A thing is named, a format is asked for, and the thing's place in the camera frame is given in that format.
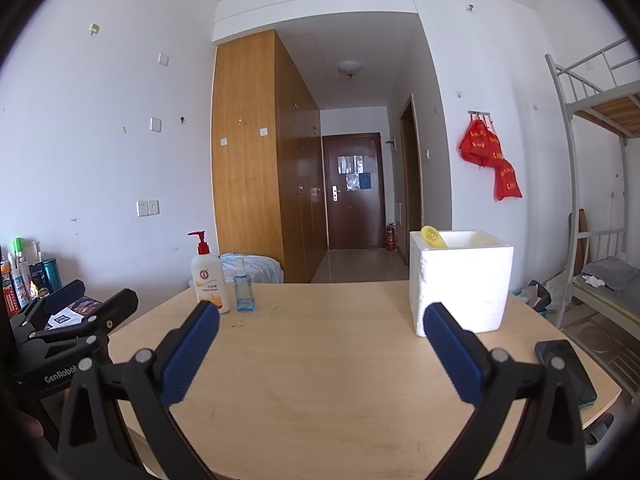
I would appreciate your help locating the white lotion pump bottle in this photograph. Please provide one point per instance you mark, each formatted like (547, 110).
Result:
(210, 285)

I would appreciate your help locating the red fire extinguisher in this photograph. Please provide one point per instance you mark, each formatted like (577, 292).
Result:
(390, 237)

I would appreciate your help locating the square red cloth bag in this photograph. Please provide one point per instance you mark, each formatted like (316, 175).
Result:
(509, 182)

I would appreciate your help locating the leaning wooden board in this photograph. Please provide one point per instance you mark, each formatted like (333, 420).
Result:
(583, 235)

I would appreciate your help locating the black bag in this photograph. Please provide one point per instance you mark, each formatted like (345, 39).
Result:
(540, 295)

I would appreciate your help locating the orange labelled bottle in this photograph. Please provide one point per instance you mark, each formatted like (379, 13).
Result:
(7, 290)

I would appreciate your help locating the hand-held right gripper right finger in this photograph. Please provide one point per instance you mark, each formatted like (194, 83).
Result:
(452, 355)

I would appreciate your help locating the dark printed box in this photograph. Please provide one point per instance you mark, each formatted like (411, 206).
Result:
(87, 305)

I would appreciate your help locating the white wall switch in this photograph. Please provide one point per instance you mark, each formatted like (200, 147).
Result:
(155, 124)
(163, 59)

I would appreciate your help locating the black smartphone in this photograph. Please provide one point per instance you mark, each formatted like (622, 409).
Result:
(580, 380)

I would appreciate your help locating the dark brown entrance door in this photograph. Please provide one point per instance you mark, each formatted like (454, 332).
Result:
(370, 220)

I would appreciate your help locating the white foam box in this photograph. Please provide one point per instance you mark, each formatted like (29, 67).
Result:
(465, 280)

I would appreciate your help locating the green wall hook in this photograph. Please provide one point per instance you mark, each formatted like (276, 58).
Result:
(94, 28)

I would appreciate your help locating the narrow red cloth bag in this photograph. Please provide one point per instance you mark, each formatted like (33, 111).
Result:
(496, 152)

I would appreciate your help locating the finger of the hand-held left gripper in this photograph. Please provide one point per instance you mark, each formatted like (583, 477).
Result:
(67, 292)
(117, 305)

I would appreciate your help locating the white double wall socket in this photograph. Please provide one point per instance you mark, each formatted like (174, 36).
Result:
(147, 208)

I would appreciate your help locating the grey pillow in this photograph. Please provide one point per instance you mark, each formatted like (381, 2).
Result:
(617, 270)

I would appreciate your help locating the yellow foam fruit net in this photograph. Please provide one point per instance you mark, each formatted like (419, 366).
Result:
(432, 236)

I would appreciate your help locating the crumpled white cloth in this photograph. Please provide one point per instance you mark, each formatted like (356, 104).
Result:
(594, 281)

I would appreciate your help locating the grey mattress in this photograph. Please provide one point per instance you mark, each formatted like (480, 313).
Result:
(615, 305)

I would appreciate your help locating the clear blue spray bottle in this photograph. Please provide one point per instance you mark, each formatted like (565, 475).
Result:
(244, 295)

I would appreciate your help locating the metal wall hook rack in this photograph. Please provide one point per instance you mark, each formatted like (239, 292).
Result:
(479, 113)

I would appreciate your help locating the taped paper notices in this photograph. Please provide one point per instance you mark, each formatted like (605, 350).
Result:
(352, 170)

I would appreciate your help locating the grey metal bunk bed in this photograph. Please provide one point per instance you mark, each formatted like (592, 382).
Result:
(567, 110)

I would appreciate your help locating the round ceiling lamp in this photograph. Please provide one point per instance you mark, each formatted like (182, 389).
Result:
(349, 67)

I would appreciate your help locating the large red cloth bag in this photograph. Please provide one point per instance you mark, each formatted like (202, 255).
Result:
(475, 145)

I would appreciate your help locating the grey slipper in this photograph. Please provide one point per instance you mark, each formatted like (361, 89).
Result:
(597, 430)

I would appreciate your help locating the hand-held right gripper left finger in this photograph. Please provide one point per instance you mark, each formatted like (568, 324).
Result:
(192, 355)

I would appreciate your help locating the green capped spray can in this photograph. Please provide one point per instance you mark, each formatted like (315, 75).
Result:
(19, 260)

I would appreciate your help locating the light blue bedsheet bundle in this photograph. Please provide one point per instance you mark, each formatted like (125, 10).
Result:
(260, 267)

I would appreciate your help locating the brown side door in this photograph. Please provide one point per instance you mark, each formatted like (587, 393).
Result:
(411, 185)

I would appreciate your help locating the wooden wardrobe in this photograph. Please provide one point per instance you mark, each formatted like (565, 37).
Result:
(245, 160)

